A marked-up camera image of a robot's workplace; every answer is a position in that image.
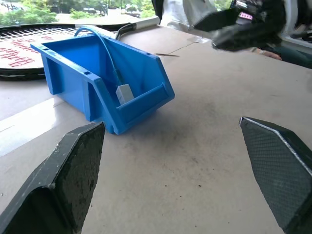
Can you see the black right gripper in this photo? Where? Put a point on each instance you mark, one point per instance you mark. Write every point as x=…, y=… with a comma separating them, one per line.
x=265, y=22

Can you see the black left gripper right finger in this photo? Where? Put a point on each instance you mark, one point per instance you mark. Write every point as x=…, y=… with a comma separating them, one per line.
x=280, y=175

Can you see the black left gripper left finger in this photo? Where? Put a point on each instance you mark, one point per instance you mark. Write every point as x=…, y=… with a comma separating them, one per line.
x=61, y=185

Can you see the blue plastic storage bin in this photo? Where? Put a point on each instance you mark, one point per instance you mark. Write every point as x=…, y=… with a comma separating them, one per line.
x=80, y=80

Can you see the white network coupler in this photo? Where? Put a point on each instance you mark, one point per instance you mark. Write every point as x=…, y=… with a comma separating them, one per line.
x=124, y=94

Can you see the bystander bare hand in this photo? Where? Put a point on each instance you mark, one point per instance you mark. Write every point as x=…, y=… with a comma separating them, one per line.
x=269, y=54

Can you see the person in white shirt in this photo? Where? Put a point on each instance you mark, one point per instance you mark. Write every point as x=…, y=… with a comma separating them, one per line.
x=181, y=12

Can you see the black tennis racket white grip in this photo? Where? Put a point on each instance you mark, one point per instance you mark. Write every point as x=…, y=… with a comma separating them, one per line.
x=17, y=56

